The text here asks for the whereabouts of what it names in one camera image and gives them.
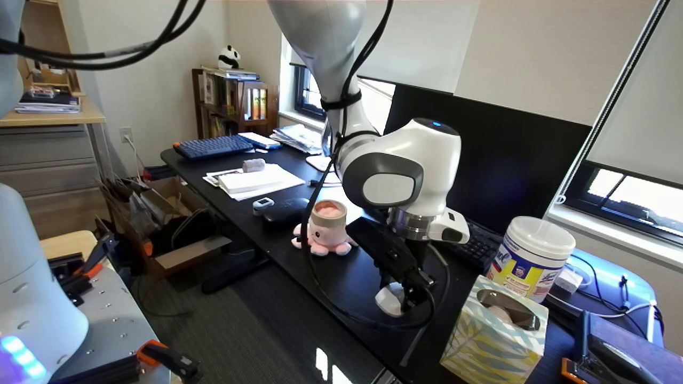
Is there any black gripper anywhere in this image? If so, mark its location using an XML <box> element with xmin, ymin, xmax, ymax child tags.
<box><xmin>365</xmin><ymin>218</ymin><xmax>435</xmax><ymax>318</ymax></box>

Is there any white round cup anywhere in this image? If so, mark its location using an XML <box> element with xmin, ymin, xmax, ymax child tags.
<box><xmin>373</xmin><ymin>282</ymin><xmax>410</xmax><ymax>321</ymax></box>

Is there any black keyboard blue backlight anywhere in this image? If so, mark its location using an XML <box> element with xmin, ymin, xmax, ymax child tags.
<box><xmin>452</xmin><ymin>221</ymin><xmax>508</xmax><ymax>274</ymax></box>

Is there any patterned tissue box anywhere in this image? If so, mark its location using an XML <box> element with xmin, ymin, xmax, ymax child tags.
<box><xmin>438</xmin><ymin>275</ymin><xmax>551</xmax><ymax>384</ymax></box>

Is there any pink octopus plush toy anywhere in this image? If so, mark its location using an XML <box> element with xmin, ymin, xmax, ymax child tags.
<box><xmin>288</xmin><ymin>199</ymin><xmax>356</xmax><ymax>259</ymax></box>

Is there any yellow disinfecting wipes canister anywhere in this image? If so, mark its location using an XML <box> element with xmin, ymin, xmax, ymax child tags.
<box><xmin>488</xmin><ymin>213</ymin><xmax>578</xmax><ymax>305</ymax></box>

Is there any black oval case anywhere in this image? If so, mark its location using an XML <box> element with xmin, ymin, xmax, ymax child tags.
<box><xmin>261</xmin><ymin>195</ymin><xmax>313</xmax><ymax>228</ymax></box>

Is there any black computer monitor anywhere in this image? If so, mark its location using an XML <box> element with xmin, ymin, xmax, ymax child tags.
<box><xmin>383</xmin><ymin>83</ymin><xmax>592</xmax><ymax>240</ymax></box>

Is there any small white box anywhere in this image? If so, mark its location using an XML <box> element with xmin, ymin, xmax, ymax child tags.
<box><xmin>552</xmin><ymin>264</ymin><xmax>587</xmax><ymax>295</ymax></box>

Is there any small white cup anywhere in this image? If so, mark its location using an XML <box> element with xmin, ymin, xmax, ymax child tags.
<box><xmin>250</xmin><ymin>196</ymin><xmax>277</xmax><ymax>218</ymax></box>

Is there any stack of magazines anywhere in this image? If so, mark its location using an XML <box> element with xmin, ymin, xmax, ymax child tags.
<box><xmin>268</xmin><ymin>121</ymin><xmax>326</xmax><ymax>159</ymax></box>

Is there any dark fabric sofa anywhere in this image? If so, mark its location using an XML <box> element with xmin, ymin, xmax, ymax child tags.
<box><xmin>525</xmin><ymin>245</ymin><xmax>683</xmax><ymax>384</ymax></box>

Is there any blue folder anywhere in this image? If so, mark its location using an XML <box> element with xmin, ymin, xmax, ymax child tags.
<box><xmin>173</xmin><ymin>133</ymin><xmax>256</xmax><ymax>162</ymax></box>

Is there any open cardboard box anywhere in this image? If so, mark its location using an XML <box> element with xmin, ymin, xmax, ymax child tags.
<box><xmin>97</xmin><ymin>175</ymin><xmax>235</xmax><ymax>279</ymax></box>

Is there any red black bar clamp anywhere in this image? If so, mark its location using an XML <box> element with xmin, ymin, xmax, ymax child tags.
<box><xmin>133</xmin><ymin>337</ymin><xmax>207</xmax><ymax>384</ymax></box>

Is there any dark wooden bookshelf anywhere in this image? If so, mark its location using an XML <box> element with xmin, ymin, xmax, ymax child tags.
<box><xmin>190</xmin><ymin>66</ymin><xmax>281</xmax><ymax>142</ymax></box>

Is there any white roller blind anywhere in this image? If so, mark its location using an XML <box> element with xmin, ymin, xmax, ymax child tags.
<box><xmin>585</xmin><ymin>0</ymin><xmax>683</xmax><ymax>189</ymax></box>
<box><xmin>356</xmin><ymin>0</ymin><xmax>657</xmax><ymax>128</ymax></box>

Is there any panda plush toy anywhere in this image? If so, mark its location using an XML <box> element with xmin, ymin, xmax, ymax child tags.
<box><xmin>216</xmin><ymin>44</ymin><xmax>246</xmax><ymax>76</ymax></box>

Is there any wooden robot mounting table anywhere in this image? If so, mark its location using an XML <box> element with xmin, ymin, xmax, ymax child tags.
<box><xmin>38</xmin><ymin>228</ymin><xmax>187</xmax><ymax>384</ymax></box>

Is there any orange black clamp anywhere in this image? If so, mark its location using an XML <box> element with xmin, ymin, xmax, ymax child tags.
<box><xmin>47</xmin><ymin>236</ymin><xmax>118</xmax><ymax>304</ymax></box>

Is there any grey drawer cabinet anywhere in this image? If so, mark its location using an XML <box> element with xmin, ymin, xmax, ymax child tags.
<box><xmin>0</xmin><ymin>125</ymin><xmax>103</xmax><ymax>240</ymax></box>

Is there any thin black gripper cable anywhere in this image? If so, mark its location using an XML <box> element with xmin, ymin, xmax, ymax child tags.
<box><xmin>303</xmin><ymin>177</ymin><xmax>452</xmax><ymax>334</ymax></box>

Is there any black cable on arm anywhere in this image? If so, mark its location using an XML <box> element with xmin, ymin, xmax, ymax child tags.
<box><xmin>320</xmin><ymin>0</ymin><xmax>394</xmax><ymax>146</ymax></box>

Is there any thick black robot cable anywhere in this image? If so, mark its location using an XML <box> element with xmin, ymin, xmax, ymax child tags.
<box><xmin>0</xmin><ymin>0</ymin><xmax>209</xmax><ymax>72</ymax></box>

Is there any light wooden wall shelf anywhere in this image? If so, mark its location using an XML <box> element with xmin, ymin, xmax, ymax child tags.
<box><xmin>0</xmin><ymin>0</ymin><xmax>106</xmax><ymax>131</ymax></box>

